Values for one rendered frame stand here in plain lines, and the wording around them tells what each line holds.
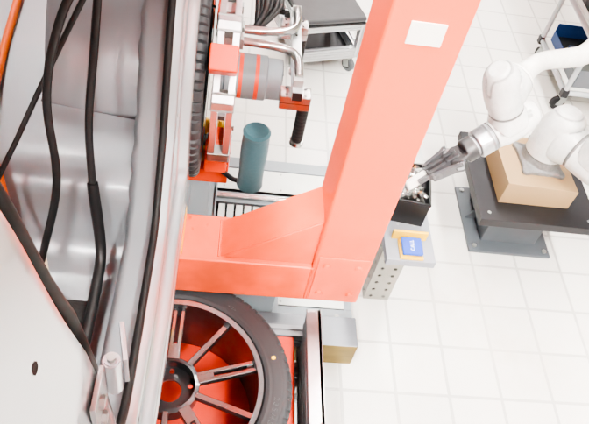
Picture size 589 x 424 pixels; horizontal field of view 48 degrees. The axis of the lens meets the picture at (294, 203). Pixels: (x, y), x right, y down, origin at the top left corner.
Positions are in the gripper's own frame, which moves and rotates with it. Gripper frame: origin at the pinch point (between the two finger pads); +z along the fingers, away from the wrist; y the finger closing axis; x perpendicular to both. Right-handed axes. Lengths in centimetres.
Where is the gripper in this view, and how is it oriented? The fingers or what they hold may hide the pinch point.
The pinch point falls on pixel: (416, 180)
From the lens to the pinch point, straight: 203.1
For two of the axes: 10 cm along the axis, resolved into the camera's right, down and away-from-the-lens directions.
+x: -4.4, -6.9, -5.8
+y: -2.7, -5.1, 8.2
